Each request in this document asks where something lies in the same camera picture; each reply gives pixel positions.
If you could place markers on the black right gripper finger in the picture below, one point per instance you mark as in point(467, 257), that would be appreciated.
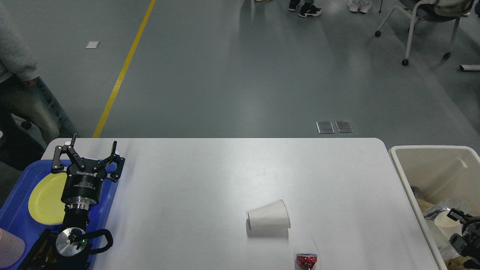
point(460, 245)
point(459, 216)

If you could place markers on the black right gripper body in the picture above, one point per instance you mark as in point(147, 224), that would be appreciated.
point(471, 234)

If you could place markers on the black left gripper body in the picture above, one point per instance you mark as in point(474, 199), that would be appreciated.
point(83, 185)

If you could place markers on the aluminium foil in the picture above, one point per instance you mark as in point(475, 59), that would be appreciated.
point(446, 251)

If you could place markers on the white paper cup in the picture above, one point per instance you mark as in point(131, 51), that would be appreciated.
point(447, 226)
point(271, 216)

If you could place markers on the brown paper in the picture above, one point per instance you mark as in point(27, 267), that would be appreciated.
point(456, 263)

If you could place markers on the yellow plate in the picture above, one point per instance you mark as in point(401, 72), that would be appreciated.
point(44, 204)

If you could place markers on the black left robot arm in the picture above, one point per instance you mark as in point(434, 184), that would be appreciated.
point(69, 247)

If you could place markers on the beige plastic bin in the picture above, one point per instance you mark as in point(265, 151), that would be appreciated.
point(440, 172)

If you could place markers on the office chair caster leg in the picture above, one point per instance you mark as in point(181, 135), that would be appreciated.
point(26, 125)

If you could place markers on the person in black clothes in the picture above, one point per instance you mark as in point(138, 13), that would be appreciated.
point(24, 94)

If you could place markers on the blue plastic tray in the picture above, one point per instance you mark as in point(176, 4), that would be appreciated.
point(16, 219)

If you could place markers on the right metal floor plate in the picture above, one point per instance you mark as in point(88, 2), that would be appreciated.
point(344, 126)

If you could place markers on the metal floor plate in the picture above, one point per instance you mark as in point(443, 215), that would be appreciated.
point(344, 126)
point(325, 127)

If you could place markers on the white metal bar on floor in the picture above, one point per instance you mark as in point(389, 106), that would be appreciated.
point(469, 67)

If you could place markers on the crushed red can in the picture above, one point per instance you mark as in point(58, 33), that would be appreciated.
point(306, 261)

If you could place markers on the left metal floor plate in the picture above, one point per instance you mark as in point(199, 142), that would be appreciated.
point(325, 127)

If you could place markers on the grey office chair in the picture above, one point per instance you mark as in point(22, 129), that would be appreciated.
point(435, 11)

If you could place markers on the people's feet in background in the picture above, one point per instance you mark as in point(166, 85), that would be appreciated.
point(308, 8)

